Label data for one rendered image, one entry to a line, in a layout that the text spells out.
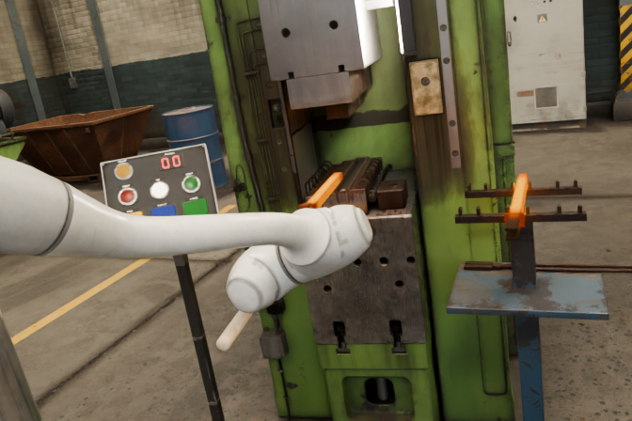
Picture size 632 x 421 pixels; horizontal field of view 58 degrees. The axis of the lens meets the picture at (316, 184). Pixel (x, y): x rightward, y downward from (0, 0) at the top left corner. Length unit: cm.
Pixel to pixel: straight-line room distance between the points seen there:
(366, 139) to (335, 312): 72
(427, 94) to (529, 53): 511
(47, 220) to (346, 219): 49
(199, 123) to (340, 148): 408
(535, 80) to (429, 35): 514
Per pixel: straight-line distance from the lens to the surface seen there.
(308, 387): 240
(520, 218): 146
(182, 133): 628
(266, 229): 91
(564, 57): 692
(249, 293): 104
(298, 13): 178
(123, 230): 83
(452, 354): 221
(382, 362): 202
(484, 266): 182
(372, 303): 190
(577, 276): 178
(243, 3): 198
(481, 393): 230
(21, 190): 72
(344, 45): 175
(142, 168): 191
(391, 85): 222
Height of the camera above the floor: 149
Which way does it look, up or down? 15 degrees down
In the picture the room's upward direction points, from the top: 9 degrees counter-clockwise
